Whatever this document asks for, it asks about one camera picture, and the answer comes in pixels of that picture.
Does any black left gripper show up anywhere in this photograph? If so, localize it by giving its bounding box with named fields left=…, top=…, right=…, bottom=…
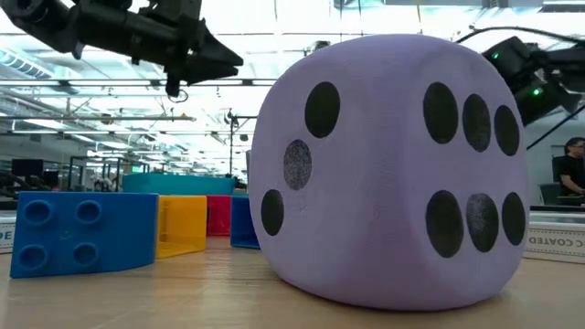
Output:
left=150, top=0, right=244, bottom=98

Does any red brick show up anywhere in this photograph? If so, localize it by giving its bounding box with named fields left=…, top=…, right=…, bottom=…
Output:
left=206, top=195, right=233, bottom=238

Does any yellow brick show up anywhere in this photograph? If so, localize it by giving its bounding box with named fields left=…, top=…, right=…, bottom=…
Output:
left=155, top=195, right=208, bottom=260

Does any blue curved brick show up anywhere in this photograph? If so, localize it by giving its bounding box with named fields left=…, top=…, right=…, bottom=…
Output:
left=8, top=191, right=160, bottom=280

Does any purple foam die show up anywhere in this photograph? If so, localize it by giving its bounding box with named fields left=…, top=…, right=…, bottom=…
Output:
left=248, top=33, right=531, bottom=313

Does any card box teal print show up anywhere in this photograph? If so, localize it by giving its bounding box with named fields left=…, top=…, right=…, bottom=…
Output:
left=0, top=215, right=17, bottom=255

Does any black stand pole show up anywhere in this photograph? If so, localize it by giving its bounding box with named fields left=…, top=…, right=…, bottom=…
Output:
left=222, top=109, right=258, bottom=177

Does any teal plastic bin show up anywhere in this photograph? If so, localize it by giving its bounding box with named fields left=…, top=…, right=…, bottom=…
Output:
left=122, top=173, right=236, bottom=197

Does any black monitor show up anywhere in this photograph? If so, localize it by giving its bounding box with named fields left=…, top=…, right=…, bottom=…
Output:
left=11, top=158, right=45, bottom=178

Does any grey office chair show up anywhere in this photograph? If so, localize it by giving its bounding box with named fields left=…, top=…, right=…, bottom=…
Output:
left=537, top=182, right=563, bottom=207

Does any person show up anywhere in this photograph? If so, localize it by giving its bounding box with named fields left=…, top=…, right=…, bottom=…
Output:
left=558, top=136, right=585, bottom=197

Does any plain white card box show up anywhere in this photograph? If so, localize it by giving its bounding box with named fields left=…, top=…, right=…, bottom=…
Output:
left=522, top=220, right=585, bottom=266

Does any black cable bundle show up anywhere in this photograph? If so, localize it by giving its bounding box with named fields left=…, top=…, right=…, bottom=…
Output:
left=0, top=171, right=28, bottom=198

